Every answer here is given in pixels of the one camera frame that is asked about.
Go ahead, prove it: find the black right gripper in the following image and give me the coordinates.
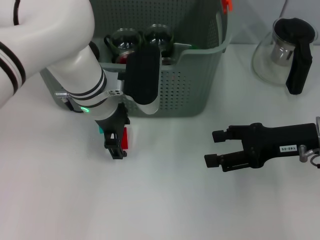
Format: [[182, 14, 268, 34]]
[[204, 121, 320, 173]]

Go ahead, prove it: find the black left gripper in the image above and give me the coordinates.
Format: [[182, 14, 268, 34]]
[[94, 101, 131, 161]]

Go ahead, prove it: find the dark red toy brick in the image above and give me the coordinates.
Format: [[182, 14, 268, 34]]
[[122, 126, 132, 150]]

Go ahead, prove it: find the grey perforated storage bin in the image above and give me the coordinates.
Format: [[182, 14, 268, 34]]
[[39, 0, 232, 118]]

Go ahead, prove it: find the left gripper cable with connector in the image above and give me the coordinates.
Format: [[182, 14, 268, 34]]
[[54, 91, 76, 113]]

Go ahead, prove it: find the gripper cable with connector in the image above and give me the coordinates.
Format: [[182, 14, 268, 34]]
[[54, 91, 76, 113], [299, 144, 320, 169]]

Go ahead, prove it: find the right gripper cable with connector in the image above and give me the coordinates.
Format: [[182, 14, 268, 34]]
[[299, 144, 320, 169]]

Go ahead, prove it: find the glass teapot with black handle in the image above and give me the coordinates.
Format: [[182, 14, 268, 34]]
[[251, 17, 318, 96]]

